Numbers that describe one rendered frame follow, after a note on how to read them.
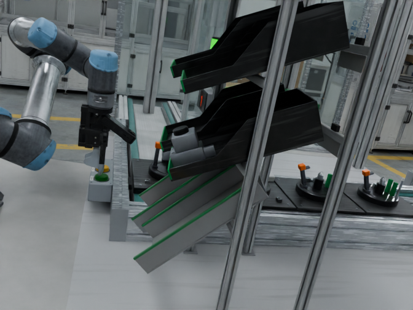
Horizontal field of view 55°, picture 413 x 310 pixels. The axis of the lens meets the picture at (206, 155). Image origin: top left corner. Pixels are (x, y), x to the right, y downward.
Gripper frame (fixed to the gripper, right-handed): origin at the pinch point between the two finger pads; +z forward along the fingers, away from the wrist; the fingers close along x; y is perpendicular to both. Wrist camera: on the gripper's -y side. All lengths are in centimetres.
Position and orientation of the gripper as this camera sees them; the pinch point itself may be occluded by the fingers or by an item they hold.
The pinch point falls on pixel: (102, 171)
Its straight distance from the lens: 124.1
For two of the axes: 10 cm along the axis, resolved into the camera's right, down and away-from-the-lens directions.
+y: -9.7, -0.9, -2.4
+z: -1.7, 9.3, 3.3
